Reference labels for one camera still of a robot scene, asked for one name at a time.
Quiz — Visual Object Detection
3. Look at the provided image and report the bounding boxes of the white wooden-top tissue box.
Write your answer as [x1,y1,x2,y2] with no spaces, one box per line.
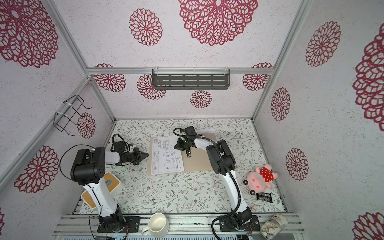
[81,172,124,210]

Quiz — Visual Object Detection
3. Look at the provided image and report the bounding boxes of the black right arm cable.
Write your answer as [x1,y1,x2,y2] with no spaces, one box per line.
[172,127,242,240]

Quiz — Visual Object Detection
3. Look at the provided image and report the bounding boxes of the pink pig plush toy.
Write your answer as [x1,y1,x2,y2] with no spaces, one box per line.
[243,164,279,196]

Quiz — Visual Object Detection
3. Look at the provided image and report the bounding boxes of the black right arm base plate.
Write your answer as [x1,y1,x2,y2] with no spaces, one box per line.
[220,207,261,232]

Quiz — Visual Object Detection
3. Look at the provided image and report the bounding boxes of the white ceramic mug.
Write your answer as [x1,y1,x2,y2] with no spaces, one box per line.
[141,213,170,238]

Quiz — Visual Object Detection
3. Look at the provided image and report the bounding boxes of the black wire wall rack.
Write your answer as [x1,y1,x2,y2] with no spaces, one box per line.
[53,95,92,137]

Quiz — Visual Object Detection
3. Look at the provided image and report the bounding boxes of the white technical drawing sheet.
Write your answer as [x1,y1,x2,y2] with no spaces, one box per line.
[149,135,184,175]

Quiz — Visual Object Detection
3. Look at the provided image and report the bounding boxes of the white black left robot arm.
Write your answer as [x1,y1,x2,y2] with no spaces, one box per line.
[70,141,149,218]

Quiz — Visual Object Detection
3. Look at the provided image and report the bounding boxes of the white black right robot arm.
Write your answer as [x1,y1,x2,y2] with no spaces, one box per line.
[173,126,252,216]

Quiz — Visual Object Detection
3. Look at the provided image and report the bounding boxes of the white printed text sheet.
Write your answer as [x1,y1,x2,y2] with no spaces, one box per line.
[196,128,216,135]

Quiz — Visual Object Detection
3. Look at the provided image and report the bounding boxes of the beige manila folder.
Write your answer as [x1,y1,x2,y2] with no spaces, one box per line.
[147,138,212,176]

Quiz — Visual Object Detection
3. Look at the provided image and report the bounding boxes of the marbled patterned cup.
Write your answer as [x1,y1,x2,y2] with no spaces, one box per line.
[260,213,288,240]

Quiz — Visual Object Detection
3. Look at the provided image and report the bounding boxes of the grey slotted wall shelf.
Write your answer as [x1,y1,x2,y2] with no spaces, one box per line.
[152,69,231,90]

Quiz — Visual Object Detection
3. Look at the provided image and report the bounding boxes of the small black card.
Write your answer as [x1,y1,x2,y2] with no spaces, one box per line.
[256,193,273,203]

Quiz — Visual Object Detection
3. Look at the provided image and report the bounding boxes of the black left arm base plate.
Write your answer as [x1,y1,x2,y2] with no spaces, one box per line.
[97,209,141,233]

